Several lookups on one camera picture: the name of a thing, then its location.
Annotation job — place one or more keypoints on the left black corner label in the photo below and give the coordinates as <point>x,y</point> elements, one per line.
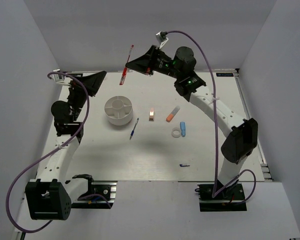
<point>76,75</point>

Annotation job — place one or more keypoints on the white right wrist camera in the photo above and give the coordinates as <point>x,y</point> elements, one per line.
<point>162,38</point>

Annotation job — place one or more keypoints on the white tape roll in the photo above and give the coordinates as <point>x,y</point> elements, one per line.
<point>176,132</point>

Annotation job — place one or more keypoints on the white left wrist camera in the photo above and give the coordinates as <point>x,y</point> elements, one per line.
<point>57,77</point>

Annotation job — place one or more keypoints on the white round divided container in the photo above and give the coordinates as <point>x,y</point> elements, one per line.
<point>118,110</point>

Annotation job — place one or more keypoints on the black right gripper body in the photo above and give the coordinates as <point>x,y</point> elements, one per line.
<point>163,65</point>

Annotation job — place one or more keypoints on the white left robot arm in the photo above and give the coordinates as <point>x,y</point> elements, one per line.
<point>51,195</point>

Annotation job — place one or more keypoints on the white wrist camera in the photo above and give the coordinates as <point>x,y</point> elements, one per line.
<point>57,77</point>
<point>162,38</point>

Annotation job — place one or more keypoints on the right black corner label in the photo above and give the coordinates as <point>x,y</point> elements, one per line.
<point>224,74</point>

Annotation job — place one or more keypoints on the orange grey marker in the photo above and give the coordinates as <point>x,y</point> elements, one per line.
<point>172,114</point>

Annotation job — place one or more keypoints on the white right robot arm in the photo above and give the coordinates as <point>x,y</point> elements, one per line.
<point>235,136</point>

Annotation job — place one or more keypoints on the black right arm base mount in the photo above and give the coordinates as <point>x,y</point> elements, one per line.
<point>226,201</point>

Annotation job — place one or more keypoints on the blue ballpoint pen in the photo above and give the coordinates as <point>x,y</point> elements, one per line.
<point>134,127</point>

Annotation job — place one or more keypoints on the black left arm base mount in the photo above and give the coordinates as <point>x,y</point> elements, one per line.
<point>97,191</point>

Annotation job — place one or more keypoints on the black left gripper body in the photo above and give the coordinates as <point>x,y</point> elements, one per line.
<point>78,96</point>

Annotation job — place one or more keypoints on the light blue marker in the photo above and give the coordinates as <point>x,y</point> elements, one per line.
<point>183,128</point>

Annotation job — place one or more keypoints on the black corner label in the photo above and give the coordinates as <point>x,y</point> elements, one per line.
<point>224,74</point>
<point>76,75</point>

